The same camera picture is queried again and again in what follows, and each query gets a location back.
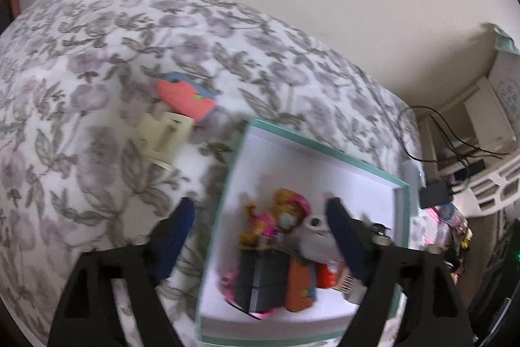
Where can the round colourful candy tube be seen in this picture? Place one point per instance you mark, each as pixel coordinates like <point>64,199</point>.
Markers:
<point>451,216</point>

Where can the gold black patterned lighter box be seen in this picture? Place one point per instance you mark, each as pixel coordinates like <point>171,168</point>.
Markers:
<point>352,288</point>

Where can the white shelf unit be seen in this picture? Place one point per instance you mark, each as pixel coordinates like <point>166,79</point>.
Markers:
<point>467,135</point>

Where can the white lattice basket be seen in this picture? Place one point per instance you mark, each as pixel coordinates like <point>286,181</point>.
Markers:
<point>496,189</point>

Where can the orange blue toy block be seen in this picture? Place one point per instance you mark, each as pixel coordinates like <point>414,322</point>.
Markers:
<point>301,286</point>

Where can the black power adapter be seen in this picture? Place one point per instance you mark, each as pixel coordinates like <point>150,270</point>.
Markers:
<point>435,194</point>

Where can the black charger cube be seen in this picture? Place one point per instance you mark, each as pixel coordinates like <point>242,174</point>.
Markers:
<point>261,283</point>

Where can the cream plastic comb clip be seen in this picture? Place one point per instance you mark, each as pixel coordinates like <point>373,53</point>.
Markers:
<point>161,139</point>

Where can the white tape roll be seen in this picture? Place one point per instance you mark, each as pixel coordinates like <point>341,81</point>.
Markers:
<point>316,242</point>

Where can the black toy car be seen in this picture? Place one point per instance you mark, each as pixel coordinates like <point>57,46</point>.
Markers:
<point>380,234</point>

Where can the coral blue toy case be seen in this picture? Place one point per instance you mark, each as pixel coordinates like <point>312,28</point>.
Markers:
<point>185,96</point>

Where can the floral grey white blanket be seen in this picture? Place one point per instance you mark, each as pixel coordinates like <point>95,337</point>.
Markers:
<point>76,78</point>

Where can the pink kids watch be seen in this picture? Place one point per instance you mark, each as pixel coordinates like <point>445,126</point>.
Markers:
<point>227,285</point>

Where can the paw patrol dog toy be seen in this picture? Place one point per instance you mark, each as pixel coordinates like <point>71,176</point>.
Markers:
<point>287,212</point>

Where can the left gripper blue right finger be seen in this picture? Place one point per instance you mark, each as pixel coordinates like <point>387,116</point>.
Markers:
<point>351,236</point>

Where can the pink white crochet mat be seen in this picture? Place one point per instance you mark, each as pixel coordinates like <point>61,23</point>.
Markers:
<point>435,232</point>

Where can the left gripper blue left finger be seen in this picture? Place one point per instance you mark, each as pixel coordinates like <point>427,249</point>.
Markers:
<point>168,238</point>

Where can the white power strip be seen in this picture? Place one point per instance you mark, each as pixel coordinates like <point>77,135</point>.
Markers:
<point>413,174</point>

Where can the red stain remover bottle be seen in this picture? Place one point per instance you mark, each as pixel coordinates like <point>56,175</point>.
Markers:
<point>328,273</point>

